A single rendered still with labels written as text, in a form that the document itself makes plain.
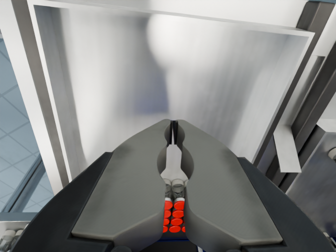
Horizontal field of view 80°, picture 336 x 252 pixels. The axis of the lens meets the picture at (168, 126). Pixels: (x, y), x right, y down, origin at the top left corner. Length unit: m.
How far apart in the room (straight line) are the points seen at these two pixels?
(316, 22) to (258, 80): 0.08
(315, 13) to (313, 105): 0.12
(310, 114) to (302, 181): 0.17
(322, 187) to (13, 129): 1.56
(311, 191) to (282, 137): 0.19
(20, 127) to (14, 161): 0.32
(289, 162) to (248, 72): 0.14
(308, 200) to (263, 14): 0.38
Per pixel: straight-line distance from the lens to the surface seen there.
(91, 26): 0.24
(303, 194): 0.50
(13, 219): 0.52
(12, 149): 1.73
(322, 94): 0.32
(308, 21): 0.27
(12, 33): 0.28
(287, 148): 0.33
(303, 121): 0.34
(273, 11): 0.27
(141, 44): 0.24
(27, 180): 0.79
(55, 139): 0.30
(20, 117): 1.53
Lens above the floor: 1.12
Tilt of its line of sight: 56 degrees down
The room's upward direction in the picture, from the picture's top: 173 degrees clockwise
